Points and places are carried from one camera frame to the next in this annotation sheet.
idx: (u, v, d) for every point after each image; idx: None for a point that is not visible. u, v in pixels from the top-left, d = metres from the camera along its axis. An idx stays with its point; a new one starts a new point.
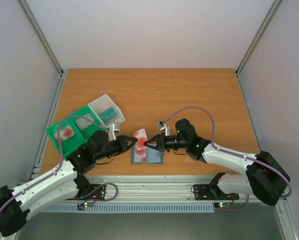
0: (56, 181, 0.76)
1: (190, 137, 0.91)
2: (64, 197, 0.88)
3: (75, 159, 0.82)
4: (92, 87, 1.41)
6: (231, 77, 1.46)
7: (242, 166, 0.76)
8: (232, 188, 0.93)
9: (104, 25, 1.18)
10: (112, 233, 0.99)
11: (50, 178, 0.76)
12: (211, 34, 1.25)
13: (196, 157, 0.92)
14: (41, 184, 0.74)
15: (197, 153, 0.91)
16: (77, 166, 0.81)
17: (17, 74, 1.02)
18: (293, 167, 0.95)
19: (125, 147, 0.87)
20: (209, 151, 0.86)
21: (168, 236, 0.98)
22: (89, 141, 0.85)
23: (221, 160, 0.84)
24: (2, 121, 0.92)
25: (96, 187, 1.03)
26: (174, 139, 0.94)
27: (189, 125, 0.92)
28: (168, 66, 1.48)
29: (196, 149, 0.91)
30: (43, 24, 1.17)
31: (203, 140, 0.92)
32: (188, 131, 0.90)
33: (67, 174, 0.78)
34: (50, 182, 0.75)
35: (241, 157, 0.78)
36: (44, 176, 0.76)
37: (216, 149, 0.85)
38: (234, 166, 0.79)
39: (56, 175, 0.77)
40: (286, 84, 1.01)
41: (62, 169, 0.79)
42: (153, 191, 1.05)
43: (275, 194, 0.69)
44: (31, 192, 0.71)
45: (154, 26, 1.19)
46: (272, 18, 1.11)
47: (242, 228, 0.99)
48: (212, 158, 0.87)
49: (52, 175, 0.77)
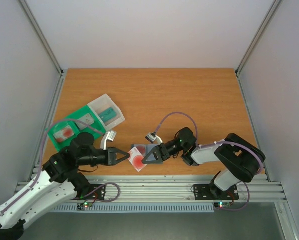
0: (33, 197, 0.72)
1: (190, 147, 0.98)
2: (64, 200, 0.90)
3: (55, 166, 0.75)
4: (91, 87, 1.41)
6: (230, 77, 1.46)
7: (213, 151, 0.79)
8: (225, 181, 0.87)
9: (103, 25, 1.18)
10: (112, 233, 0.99)
11: (26, 194, 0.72)
12: (211, 34, 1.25)
13: (190, 163, 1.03)
14: (19, 203, 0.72)
15: (190, 159, 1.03)
16: (59, 173, 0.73)
17: (17, 74, 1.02)
18: (294, 166, 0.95)
19: (111, 162, 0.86)
20: (195, 152, 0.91)
21: (168, 236, 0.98)
22: (72, 143, 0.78)
23: (205, 156, 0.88)
24: (2, 120, 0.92)
25: (96, 187, 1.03)
26: (173, 144, 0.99)
27: (192, 137, 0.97)
28: (168, 66, 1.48)
29: (190, 156, 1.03)
30: (43, 23, 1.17)
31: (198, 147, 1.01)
32: (190, 143, 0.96)
33: (43, 188, 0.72)
34: (26, 199, 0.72)
35: (214, 145, 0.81)
36: (22, 193, 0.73)
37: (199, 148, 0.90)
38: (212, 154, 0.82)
39: (32, 191, 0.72)
40: (286, 83, 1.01)
41: (40, 181, 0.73)
42: (153, 191, 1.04)
43: (251, 171, 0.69)
44: (10, 213, 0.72)
45: (154, 25, 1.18)
46: (272, 18, 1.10)
47: (241, 227, 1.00)
48: (199, 157, 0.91)
49: (28, 190, 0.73)
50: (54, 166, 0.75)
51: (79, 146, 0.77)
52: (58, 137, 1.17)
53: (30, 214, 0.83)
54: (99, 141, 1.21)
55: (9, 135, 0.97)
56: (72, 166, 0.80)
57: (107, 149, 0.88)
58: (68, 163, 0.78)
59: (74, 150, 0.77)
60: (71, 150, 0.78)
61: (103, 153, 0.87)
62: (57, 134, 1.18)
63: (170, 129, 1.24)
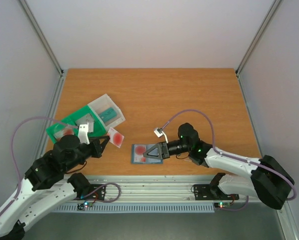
0: (18, 207, 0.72)
1: (193, 142, 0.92)
2: (59, 203, 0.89)
3: (38, 174, 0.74)
4: (91, 87, 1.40)
6: (230, 77, 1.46)
7: (246, 171, 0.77)
8: (232, 188, 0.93)
9: (103, 25, 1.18)
10: (112, 233, 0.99)
11: (12, 204, 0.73)
12: (211, 34, 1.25)
13: (199, 162, 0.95)
14: (6, 213, 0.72)
15: (199, 158, 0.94)
16: (40, 181, 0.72)
17: (17, 74, 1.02)
18: (294, 166, 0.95)
19: (100, 153, 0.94)
20: (212, 156, 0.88)
21: (168, 236, 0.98)
22: (55, 148, 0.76)
23: (224, 164, 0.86)
24: (2, 120, 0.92)
25: (97, 187, 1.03)
26: (177, 144, 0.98)
27: (193, 130, 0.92)
28: (168, 66, 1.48)
29: (198, 154, 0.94)
30: (43, 23, 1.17)
31: (205, 144, 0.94)
32: (192, 137, 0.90)
33: (27, 198, 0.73)
34: (13, 209, 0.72)
35: (244, 162, 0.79)
36: (8, 203, 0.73)
37: (220, 154, 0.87)
38: (237, 169, 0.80)
39: (17, 201, 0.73)
40: (286, 83, 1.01)
41: (23, 191, 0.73)
42: (152, 191, 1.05)
43: (280, 197, 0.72)
44: None
45: (154, 26, 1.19)
46: (273, 17, 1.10)
47: (241, 228, 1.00)
48: (216, 163, 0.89)
49: (13, 201, 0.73)
50: (36, 173, 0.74)
51: (62, 151, 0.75)
52: (58, 137, 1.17)
53: (30, 217, 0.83)
54: None
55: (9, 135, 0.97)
56: (57, 172, 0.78)
57: (92, 142, 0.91)
58: (51, 169, 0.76)
59: (57, 156, 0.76)
60: (54, 155, 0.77)
61: (87, 147, 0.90)
62: (57, 134, 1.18)
63: (170, 130, 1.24)
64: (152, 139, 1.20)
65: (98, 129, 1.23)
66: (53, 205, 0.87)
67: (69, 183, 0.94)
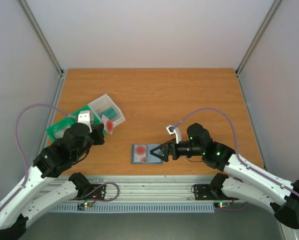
0: (27, 194, 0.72)
1: (205, 143, 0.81)
2: (63, 200, 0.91)
3: (47, 160, 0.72)
4: (91, 87, 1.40)
6: (231, 77, 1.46)
7: (279, 195, 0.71)
8: (236, 195, 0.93)
9: (103, 25, 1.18)
10: (112, 233, 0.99)
11: (19, 193, 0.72)
12: (211, 34, 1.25)
13: (214, 165, 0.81)
14: (13, 201, 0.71)
15: (215, 160, 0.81)
16: (50, 168, 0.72)
17: (17, 74, 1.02)
18: (295, 166, 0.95)
19: (102, 139, 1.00)
20: (236, 168, 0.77)
21: (168, 236, 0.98)
22: (66, 134, 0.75)
23: (249, 178, 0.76)
24: (2, 120, 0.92)
25: (96, 187, 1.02)
26: (186, 146, 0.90)
27: (202, 130, 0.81)
28: (168, 66, 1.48)
29: (214, 157, 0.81)
30: (43, 23, 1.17)
31: (220, 144, 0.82)
32: (202, 136, 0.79)
33: (35, 185, 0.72)
34: (20, 197, 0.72)
35: (277, 185, 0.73)
36: (14, 192, 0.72)
37: (246, 166, 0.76)
38: (267, 191, 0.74)
39: (24, 188, 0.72)
40: (286, 83, 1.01)
41: (31, 179, 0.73)
42: (152, 191, 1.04)
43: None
44: (5, 213, 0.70)
45: (153, 26, 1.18)
46: (273, 17, 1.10)
47: (242, 228, 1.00)
48: (235, 173, 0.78)
49: (20, 189, 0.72)
50: (45, 160, 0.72)
51: (73, 137, 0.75)
52: (58, 137, 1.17)
53: (33, 211, 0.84)
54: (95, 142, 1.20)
55: (9, 135, 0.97)
56: (66, 159, 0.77)
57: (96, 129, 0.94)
58: (60, 156, 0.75)
59: (68, 142, 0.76)
60: (64, 142, 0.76)
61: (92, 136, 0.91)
62: (57, 134, 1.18)
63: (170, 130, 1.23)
64: (152, 139, 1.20)
65: None
66: (57, 201, 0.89)
67: (70, 181, 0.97)
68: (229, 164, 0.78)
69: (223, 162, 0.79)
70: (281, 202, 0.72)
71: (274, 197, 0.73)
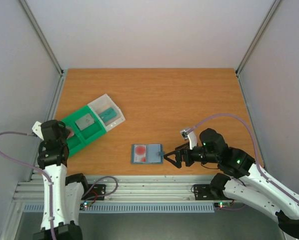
0: (60, 186, 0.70)
1: (219, 148, 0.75)
2: (79, 196, 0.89)
3: (50, 156, 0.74)
4: (91, 87, 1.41)
6: (230, 77, 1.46)
7: (296, 212, 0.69)
8: (239, 198, 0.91)
9: (103, 24, 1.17)
10: (112, 233, 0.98)
11: (54, 190, 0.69)
12: (211, 34, 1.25)
13: (232, 172, 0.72)
14: (55, 197, 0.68)
15: (232, 167, 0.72)
16: (58, 157, 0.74)
17: (17, 74, 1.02)
18: (295, 166, 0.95)
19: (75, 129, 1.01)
20: (255, 178, 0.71)
21: (168, 236, 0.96)
22: (44, 132, 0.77)
23: (264, 190, 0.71)
24: (2, 120, 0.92)
25: (94, 183, 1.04)
26: (200, 152, 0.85)
27: (216, 134, 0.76)
28: (168, 66, 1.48)
29: (230, 162, 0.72)
30: (43, 23, 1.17)
31: (236, 150, 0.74)
32: (216, 141, 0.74)
33: (60, 174, 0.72)
34: (57, 191, 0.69)
35: (295, 202, 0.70)
36: (47, 194, 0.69)
37: (266, 179, 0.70)
38: (282, 206, 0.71)
39: (55, 183, 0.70)
40: (286, 82, 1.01)
41: (52, 174, 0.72)
42: (152, 191, 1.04)
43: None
44: (57, 211, 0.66)
45: (153, 25, 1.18)
46: (272, 18, 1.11)
47: (242, 228, 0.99)
48: (250, 182, 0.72)
49: (51, 186, 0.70)
50: (48, 158, 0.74)
51: (52, 126, 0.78)
52: None
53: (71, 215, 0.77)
54: (95, 142, 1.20)
55: (9, 135, 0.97)
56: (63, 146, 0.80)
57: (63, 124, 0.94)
58: (56, 147, 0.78)
59: (51, 134, 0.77)
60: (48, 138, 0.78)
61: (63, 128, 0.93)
62: None
63: (170, 130, 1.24)
64: (152, 139, 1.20)
65: (98, 129, 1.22)
66: (75, 196, 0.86)
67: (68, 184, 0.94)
68: (249, 174, 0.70)
69: (242, 171, 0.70)
70: (295, 217, 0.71)
71: (289, 212, 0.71)
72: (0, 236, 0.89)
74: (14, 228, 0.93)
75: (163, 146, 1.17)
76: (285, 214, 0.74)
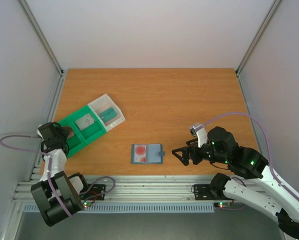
0: (59, 157, 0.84)
1: (230, 148, 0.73)
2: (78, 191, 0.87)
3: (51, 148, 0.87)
4: (91, 87, 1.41)
6: (230, 77, 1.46)
7: None
8: (239, 199, 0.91)
9: (102, 24, 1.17)
10: (112, 233, 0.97)
11: (53, 159, 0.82)
12: (211, 34, 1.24)
13: (245, 173, 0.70)
14: (54, 162, 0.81)
15: (244, 168, 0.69)
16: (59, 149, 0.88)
17: (17, 74, 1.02)
18: (295, 166, 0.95)
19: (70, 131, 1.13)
20: (267, 180, 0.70)
21: (168, 236, 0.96)
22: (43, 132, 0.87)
23: (273, 192, 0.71)
24: (2, 120, 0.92)
25: (93, 184, 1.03)
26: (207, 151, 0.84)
27: (226, 133, 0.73)
28: (168, 66, 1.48)
29: (242, 162, 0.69)
30: (43, 23, 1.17)
31: (248, 150, 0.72)
32: (226, 141, 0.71)
33: (59, 152, 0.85)
34: (56, 159, 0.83)
35: None
36: (47, 161, 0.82)
37: (279, 183, 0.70)
38: (289, 208, 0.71)
39: (54, 155, 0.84)
40: (286, 82, 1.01)
41: (53, 152, 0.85)
42: (152, 190, 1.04)
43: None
44: (54, 169, 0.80)
45: (152, 25, 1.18)
46: (272, 18, 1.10)
47: (242, 228, 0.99)
48: (260, 184, 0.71)
49: (52, 157, 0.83)
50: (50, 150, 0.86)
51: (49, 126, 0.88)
52: None
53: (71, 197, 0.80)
54: (95, 142, 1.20)
55: (9, 135, 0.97)
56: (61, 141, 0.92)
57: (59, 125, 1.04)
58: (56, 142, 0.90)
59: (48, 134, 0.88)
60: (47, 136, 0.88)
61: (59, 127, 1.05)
62: None
63: (170, 130, 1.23)
64: (152, 139, 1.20)
65: (98, 129, 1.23)
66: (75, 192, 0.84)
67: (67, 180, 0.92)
68: (262, 177, 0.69)
69: (256, 173, 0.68)
70: None
71: (295, 216, 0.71)
72: (0, 236, 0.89)
74: (14, 228, 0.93)
75: (163, 146, 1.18)
76: (290, 216, 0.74)
